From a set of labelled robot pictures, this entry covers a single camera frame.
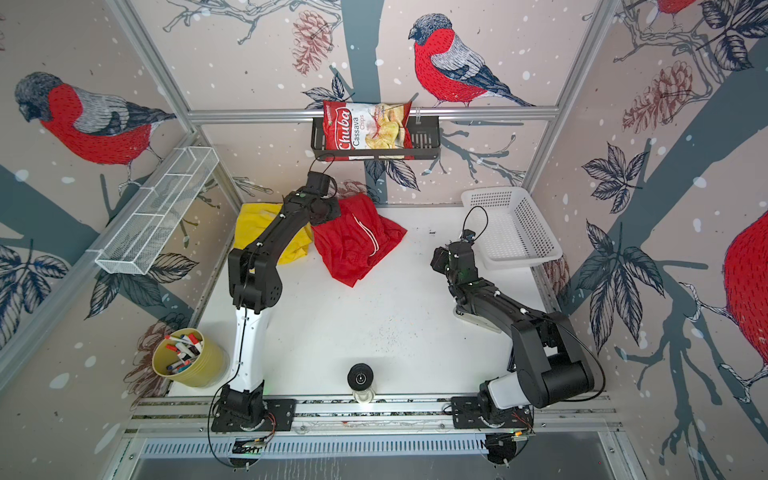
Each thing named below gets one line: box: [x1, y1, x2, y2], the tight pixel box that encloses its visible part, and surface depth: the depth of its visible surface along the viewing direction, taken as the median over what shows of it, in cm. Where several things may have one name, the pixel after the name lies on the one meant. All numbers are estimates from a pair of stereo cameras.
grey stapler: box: [453, 308, 502, 333], surface depth 90 cm
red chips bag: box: [323, 101, 415, 161], surface depth 90 cm
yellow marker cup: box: [152, 328, 230, 389], surface depth 74 cm
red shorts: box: [313, 194, 408, 287], surface depth 104 cm
